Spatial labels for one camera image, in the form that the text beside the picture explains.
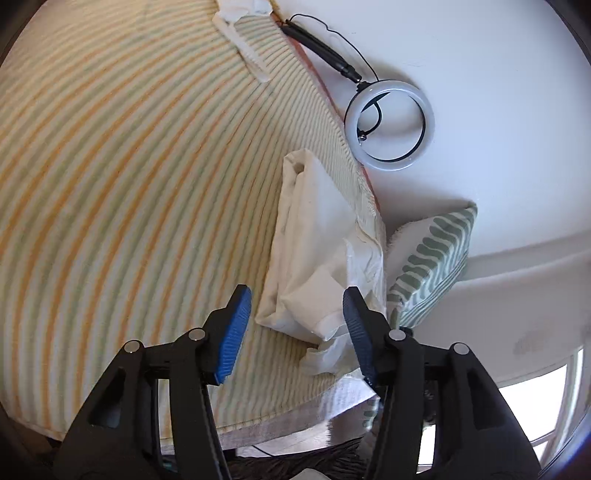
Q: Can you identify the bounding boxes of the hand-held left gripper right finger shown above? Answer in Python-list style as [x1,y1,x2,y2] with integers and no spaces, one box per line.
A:
[342,286,541,480]

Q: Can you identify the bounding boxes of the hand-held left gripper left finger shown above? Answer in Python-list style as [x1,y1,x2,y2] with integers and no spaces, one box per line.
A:
[53,284,253,480]

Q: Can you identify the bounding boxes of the large white garment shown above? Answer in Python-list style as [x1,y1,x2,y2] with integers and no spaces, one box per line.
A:
[254,148,389,374]

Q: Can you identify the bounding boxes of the green striped pillow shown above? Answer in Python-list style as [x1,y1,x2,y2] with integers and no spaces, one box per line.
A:
[385,205,478,330]

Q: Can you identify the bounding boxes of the dark fringed rug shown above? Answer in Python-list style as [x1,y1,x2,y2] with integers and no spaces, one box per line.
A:
[222,436,370,480]

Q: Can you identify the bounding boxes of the window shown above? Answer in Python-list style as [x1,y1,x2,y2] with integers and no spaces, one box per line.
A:
[499,346,587,472]

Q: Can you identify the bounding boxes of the bed with striped sheet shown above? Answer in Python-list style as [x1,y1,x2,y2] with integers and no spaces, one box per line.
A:
[0,0,389,441]

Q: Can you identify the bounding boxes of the white ring light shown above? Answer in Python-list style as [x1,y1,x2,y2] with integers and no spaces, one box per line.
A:
[344,79,435,169]

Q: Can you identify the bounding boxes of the black ring light cable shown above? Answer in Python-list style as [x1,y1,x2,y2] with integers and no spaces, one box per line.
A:
[359,95,386,139]

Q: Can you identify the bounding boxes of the thin black cable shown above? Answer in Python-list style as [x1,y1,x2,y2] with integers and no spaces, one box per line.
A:
[285,14,377,84]

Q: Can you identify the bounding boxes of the white top with straps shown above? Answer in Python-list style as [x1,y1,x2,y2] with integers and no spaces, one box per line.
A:
[215,0,273,84]

